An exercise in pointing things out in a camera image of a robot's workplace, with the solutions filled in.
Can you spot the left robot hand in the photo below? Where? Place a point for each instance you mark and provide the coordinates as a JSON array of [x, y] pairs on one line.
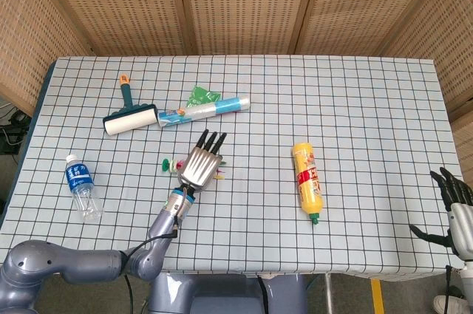
[[201, 166]]

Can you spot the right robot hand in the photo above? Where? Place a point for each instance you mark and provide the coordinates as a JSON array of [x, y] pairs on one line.
[[452, 210]]

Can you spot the colourful feather shuttlecock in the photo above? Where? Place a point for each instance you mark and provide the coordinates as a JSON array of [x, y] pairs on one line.
[[173, 166]]

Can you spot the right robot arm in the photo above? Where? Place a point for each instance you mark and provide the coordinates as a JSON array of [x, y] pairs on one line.
[[462, 288]]

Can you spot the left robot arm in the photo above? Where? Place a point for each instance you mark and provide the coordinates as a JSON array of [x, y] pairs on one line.
[[92, 262]]

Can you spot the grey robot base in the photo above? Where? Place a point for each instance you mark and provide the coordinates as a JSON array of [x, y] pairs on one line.
[[229, 293]]

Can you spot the plastic bag roll blue label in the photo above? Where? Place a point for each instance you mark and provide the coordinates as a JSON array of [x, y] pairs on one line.
[[203, 110]]

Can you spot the green plastic bag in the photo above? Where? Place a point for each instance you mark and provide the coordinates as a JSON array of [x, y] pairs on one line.
[[201, 97]]

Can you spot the checkered tablecloth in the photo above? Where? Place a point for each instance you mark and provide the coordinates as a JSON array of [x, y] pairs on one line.
[[258, 107]]

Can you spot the white shoe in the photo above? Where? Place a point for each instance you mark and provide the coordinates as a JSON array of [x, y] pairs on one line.
[[447, 304]]

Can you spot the yellow squeeze bottle green cap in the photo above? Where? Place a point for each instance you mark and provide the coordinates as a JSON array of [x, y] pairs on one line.
[[308, 181]]

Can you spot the yellow floor tape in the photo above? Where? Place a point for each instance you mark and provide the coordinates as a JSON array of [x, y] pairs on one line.
[[377, 296]]

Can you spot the clear water bottle blue label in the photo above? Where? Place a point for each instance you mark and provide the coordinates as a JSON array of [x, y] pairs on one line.
[[82, 190]]

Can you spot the wooden folding screen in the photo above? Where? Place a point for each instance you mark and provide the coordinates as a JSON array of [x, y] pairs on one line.
[[236, 7]]

